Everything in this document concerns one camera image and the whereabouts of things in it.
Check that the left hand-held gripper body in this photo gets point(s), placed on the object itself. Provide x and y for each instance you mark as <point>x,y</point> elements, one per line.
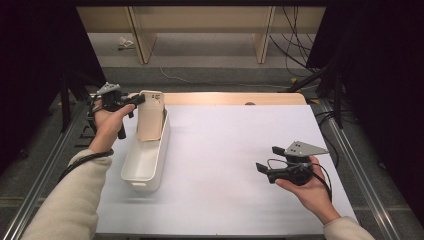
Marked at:
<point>111,100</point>

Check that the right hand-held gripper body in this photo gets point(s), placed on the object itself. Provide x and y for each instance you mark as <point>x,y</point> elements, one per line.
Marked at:
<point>296,170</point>

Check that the beige phone case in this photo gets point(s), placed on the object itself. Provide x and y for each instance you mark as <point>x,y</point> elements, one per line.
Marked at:
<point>150,120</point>

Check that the white plastic bin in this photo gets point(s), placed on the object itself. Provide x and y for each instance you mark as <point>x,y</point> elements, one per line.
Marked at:
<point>143,166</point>

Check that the person's left hand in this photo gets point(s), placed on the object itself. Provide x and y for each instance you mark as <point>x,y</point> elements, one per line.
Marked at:
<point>106,130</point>

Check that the person's right hand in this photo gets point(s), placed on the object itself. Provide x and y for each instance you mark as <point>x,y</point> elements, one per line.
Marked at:
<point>315,196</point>

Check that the white table mat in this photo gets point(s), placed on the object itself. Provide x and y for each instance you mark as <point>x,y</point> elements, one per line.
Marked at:
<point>226,186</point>

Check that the black metal stand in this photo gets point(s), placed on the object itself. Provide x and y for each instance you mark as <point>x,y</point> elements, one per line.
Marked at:
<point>338,100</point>
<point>65,106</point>

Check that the crumpled white paper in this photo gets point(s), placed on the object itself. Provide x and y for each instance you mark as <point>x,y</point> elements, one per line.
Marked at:
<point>125,43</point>

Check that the yellow tape piece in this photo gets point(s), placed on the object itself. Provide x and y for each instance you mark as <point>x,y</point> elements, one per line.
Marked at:
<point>314,101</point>
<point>293,80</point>

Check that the black curtain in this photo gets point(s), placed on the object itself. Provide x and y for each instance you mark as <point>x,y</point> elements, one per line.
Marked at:
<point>30,66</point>
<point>383,83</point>

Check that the wooden shelf unit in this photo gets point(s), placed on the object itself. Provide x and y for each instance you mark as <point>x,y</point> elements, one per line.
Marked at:
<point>200,20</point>

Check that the aluminium floor rail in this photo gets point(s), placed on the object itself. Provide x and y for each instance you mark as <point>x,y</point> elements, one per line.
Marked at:
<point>359,173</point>
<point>53,159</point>

